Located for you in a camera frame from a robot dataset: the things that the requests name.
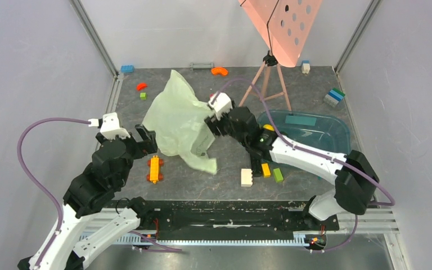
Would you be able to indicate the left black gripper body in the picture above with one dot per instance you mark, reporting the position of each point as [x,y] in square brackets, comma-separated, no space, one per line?
[135,150]

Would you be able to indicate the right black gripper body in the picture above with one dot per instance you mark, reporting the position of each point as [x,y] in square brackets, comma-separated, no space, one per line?
[218,124]

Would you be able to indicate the green avocado plastic bag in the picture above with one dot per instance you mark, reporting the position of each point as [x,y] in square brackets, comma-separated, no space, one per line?
[177,118]

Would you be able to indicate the yellow fake mango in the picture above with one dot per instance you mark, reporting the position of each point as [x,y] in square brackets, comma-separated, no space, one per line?
[268,127]

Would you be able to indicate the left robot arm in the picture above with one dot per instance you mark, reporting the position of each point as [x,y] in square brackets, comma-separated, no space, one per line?
[87,195]

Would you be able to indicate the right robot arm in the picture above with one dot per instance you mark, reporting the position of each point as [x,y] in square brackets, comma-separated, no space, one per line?
[353,178]

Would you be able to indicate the orange yellow toy car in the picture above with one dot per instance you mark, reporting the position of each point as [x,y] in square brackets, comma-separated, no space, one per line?
[155,175]

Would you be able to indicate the small green cube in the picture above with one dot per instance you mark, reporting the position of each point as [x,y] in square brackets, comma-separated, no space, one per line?
[143,95]

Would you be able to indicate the black microphone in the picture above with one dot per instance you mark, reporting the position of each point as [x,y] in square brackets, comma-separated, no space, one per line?
[256,166]

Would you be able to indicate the red arch block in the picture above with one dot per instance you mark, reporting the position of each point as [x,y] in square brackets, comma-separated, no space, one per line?
[141,86]

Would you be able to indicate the cream lego brick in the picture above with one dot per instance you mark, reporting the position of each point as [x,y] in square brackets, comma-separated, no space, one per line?
[246,179]

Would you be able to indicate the orange curved block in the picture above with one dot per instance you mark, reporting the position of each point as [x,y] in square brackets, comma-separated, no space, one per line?
[219,71]

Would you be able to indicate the yellow wooden block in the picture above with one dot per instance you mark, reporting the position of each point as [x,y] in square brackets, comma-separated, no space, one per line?
[266,172]

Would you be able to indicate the green wooden block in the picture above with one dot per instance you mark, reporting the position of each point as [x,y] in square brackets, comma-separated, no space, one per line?
[278,176]

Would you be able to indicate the blue lego brick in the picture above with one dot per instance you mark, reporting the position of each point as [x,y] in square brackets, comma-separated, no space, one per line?
[127,69]

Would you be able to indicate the pink tripod stand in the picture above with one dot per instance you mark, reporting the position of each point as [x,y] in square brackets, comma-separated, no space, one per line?
[269,61]

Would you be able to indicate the teal plastic tub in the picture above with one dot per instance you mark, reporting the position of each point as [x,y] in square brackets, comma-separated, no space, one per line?
[324,132]

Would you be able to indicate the white blue small brick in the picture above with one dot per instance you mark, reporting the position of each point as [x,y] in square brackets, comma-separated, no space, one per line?
[305,67]

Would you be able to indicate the grey blue green brick stack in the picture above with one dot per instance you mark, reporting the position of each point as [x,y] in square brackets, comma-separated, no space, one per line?
[334,97]

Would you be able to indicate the pink perforated panel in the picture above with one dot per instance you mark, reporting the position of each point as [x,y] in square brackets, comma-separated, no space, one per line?
[284,25]

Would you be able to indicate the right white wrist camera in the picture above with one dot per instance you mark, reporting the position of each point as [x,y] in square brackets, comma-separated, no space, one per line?
[220,103]

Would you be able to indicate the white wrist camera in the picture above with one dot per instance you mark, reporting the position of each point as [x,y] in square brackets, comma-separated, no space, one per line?
[109,126]
[220,103]

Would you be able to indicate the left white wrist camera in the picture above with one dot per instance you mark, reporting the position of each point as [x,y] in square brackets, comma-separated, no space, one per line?
[109,126]

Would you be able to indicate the grey metal handle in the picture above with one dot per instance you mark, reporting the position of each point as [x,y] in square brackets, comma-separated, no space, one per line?
[199,66]

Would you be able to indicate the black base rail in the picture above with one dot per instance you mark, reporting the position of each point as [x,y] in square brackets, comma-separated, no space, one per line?
[231,220]

